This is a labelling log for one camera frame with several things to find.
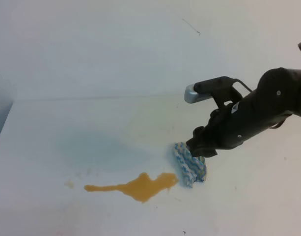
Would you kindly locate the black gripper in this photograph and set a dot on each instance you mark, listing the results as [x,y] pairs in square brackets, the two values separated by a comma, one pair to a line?
[230,127]

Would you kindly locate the blue striped cleaning rag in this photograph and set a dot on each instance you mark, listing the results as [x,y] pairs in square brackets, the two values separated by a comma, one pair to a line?
[192,169]

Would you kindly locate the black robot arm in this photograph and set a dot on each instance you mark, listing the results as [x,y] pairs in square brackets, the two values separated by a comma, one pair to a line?
[278,93]

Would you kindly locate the orange coffee spill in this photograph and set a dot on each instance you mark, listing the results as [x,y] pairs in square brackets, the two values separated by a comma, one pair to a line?
[140,189]

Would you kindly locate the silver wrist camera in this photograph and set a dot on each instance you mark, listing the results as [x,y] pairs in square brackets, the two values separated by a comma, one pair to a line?
[220,89]

